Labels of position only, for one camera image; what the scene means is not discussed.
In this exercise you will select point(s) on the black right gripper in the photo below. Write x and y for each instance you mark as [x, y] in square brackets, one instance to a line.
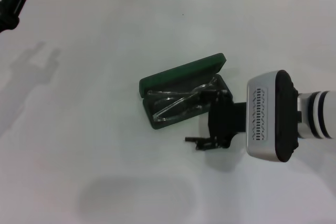
[225, 119]

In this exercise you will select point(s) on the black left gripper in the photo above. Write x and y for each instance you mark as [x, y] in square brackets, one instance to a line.
[8, 24]

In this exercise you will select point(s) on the clear white glasses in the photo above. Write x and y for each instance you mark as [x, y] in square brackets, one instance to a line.
[157, 117]

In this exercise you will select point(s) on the green glasses case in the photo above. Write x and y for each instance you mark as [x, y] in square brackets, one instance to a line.
[178, 69]

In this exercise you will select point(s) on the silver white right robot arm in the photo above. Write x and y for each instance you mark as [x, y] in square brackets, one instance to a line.
[320, 113]

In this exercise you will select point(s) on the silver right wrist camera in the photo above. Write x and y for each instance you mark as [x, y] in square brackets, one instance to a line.
[262, 113]

